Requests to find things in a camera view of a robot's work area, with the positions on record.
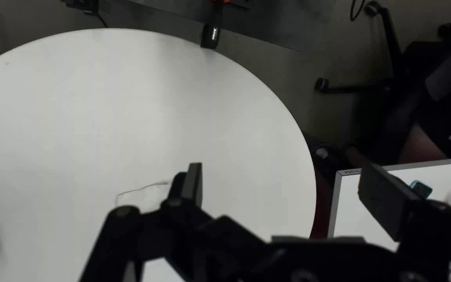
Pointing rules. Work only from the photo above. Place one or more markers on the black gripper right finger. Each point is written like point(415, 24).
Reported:
point(423, 229)

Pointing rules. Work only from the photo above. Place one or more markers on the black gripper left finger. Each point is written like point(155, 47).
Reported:
point(188, 229)

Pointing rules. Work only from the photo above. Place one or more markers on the person's bare forearm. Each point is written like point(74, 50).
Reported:
point(423, 144)

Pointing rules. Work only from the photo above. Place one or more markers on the phone with teal case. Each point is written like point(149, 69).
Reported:
point(420, 187)

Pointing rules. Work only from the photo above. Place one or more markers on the dark office chair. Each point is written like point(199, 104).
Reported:
point(439, 79)

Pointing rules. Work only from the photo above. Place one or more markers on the black clamp mount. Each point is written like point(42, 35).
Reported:
point(212, 33)

